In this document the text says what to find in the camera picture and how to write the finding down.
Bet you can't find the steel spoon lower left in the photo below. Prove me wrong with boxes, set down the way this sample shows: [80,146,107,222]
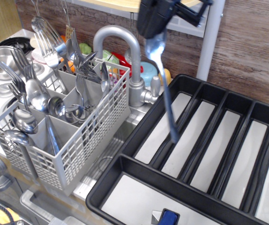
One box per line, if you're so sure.
[0,128,30,146]

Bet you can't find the big steel spoon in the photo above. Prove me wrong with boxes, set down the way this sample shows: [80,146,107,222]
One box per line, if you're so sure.
[145,30,179,144]

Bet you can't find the blue clamp object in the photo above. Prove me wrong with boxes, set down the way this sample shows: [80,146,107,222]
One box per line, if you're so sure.
[151,209,180,225]

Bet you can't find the yellow toy corn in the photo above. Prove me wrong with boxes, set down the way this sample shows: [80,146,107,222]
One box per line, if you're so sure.
[158,68,172,86]

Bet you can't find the black plastic cutlery tray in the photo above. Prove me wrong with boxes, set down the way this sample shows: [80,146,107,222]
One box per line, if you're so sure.
[86,75,269,225]

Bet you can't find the steel forks cluster back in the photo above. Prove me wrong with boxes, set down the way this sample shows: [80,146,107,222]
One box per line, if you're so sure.
[71,28,101,83]

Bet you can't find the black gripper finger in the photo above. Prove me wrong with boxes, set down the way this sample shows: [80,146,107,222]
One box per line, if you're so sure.
[137,0,178,39]

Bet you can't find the steel spoon near faucet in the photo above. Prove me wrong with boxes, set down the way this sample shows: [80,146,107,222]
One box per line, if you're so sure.
[101,62,110,98]

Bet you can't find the light blue toy pot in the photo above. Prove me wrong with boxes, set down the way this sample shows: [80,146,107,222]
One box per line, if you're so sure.
[141,61,158,87]

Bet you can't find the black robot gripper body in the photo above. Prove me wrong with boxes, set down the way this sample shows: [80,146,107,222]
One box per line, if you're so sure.
[173,0,213,27]

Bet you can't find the red toy vegetable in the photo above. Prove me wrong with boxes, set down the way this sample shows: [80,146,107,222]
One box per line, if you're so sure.
[111,52,131,69]

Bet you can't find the steel forks left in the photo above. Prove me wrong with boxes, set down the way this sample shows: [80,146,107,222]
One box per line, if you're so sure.
[0,43,37,97]

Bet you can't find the grey plastic cutlery basket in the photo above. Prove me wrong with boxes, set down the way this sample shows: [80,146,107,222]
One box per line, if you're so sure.
[0,62,130,195]

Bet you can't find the small round steel spoon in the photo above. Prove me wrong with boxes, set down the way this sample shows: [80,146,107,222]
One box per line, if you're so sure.
[47,96,66,121]

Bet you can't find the large steel spoon centre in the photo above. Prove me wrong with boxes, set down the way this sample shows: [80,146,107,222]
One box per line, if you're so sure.
[26,79,50,114]

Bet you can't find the grey toy faucet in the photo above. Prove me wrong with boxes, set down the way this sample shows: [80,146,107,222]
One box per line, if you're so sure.
[93,25,161,107]

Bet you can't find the green toy vegetable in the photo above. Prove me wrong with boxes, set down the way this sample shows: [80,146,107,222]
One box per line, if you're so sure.
[102,50,120,65]

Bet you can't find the steel spoon front left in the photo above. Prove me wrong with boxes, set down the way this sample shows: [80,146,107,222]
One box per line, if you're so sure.
[12,109,38,134]

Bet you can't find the large steel fork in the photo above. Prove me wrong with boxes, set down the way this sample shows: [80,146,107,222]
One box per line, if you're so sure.
[34,32,67,94]

